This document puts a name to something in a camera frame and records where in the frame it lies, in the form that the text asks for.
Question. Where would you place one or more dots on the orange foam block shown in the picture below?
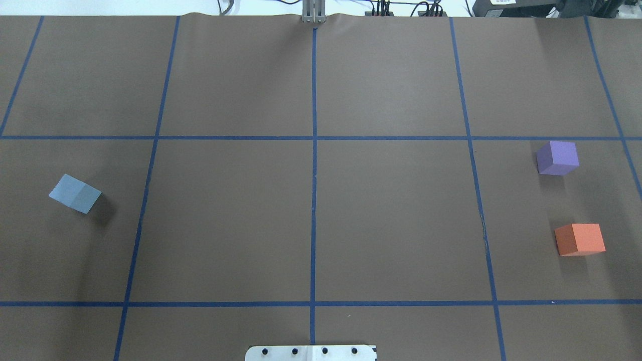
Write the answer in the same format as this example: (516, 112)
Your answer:
(579, 240)

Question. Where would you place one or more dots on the grey aluminium frame post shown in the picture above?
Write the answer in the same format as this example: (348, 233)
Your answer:
(314, 11)

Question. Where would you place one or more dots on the purple foam block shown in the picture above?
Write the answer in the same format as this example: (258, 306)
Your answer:
(557, 158)

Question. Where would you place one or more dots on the light blue foam block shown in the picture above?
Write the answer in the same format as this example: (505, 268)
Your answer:
(75, 194)

